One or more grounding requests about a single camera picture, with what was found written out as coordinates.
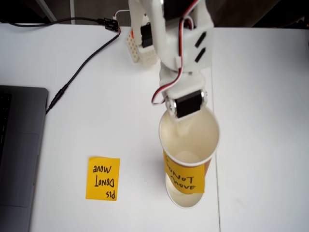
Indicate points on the brown paper cup with note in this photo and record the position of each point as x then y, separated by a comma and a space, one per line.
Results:
205, 135

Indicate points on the small black circuit board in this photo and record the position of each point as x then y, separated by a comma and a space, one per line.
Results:
111, 24

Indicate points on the upright white metal leg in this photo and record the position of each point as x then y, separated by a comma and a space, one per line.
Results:
72, 12

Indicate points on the slanted grey metal leg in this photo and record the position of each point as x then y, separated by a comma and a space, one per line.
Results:
47, 9

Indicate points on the dark grey laptop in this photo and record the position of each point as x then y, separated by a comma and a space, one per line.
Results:
21, 157

